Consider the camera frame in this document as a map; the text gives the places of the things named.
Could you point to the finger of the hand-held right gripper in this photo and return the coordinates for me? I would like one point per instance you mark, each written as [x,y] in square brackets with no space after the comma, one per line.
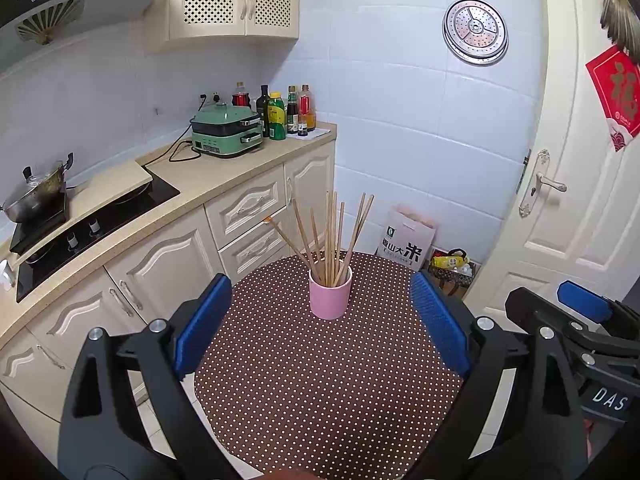
[585,300]
[522,302]

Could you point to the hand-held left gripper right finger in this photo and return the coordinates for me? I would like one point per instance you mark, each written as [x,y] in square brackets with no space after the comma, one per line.
[440,325]

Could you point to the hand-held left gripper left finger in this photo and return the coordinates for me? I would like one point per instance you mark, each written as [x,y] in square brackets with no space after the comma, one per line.
[200,330]

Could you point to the pink cylindrical cup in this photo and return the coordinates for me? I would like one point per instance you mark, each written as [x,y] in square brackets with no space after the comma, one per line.
[330,300]

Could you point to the bundle of wooden chopsticks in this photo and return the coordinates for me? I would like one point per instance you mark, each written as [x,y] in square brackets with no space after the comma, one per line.
[330,245]

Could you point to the basket with yellow bottle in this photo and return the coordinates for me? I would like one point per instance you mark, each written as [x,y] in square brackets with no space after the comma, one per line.
[450,282]

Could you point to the white panel door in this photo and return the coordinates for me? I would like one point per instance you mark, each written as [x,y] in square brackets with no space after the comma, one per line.
[565,240]

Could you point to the yellow packet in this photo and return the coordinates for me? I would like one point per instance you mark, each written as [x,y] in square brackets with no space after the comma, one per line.
[447,262]

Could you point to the cream base cabinet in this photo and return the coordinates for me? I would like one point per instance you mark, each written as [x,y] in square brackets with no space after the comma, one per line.
[212,255]

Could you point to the white paper rice bag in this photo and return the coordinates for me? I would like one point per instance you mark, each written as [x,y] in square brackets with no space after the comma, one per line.
[407,242]

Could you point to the cream drawer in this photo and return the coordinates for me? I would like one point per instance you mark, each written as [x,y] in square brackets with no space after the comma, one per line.
[250,255]
[245,205]

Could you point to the brown polka dot tablecloth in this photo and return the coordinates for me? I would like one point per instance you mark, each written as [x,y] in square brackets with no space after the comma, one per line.
[325,385]

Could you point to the black gas stove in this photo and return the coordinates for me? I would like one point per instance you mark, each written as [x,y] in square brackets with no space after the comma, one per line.
[125,210]

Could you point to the beige countertop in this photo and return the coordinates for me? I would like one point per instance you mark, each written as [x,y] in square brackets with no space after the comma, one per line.
[225,165]

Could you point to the beige cutting board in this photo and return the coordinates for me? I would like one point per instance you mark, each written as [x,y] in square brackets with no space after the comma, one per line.
[110,182]

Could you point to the narrow cream cabinet door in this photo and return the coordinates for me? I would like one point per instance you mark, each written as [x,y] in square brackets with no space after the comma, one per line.
[310,190]

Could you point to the green electric grill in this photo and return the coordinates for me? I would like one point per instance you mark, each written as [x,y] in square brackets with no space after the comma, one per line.
[225,132]

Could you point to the red paper decoration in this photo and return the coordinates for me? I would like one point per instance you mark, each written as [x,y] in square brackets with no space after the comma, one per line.
[617,95]

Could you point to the steel wok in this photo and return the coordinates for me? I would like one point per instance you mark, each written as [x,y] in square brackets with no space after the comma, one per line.
[35,197]

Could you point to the green bottle yellow cap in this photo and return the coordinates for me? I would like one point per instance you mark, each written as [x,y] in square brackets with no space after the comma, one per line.
[276,120]

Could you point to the white paper sheet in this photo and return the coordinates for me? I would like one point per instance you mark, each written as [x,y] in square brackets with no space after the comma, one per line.
[320,133]

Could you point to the dark glass oil bottle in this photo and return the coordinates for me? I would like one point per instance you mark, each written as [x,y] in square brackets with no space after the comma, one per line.
[263,110]

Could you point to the dark soda bottle red label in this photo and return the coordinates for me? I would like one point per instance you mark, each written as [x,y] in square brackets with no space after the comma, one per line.
[241,97]

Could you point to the dark soy sauce bottle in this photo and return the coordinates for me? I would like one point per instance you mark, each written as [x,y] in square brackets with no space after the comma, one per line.
[292,110]

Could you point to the orange sauce bottle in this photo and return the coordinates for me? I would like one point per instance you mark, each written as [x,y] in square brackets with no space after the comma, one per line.
[308,107]

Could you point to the round metal steamer rack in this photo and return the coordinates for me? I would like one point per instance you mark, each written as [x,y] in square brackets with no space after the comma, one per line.
[475,32]

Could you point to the dark feathered hanging object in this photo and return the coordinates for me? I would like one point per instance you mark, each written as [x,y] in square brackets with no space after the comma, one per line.
[622,20]

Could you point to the wall socket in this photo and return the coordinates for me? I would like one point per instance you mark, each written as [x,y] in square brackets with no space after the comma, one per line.
[210,97]

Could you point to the cream wall cabinet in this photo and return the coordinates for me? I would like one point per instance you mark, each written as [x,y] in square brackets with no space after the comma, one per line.
[230,37]

